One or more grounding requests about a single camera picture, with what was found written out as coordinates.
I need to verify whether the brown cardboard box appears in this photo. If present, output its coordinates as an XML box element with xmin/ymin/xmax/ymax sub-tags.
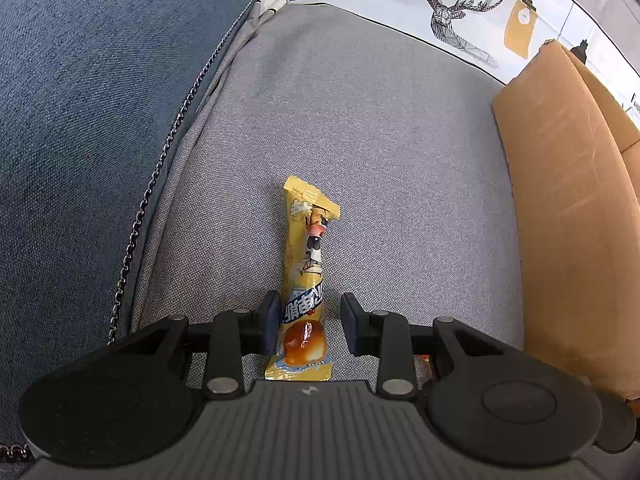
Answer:
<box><xmin>491</xmin><ymin>40</ymin><xmax>640</xmax><ymax>402</ymax></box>

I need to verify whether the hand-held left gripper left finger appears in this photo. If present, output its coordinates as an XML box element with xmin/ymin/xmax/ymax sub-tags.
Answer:
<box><xmin>112</xmin><ymin>291</ymin><xmax>282</xmax><ymax>401</ymax></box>

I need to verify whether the long yellow snack packet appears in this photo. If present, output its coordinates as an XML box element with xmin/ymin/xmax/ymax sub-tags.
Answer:
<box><xmin>264</xmin><ymin>175</ymin><xmax>342</xmax><ymax>382</ymax></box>

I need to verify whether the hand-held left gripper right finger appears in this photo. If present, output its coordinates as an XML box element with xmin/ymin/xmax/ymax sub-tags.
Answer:
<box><xmin>341</xmin><ymin>292</ymin><xmax>507</xmax><ymax>401</ymax></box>

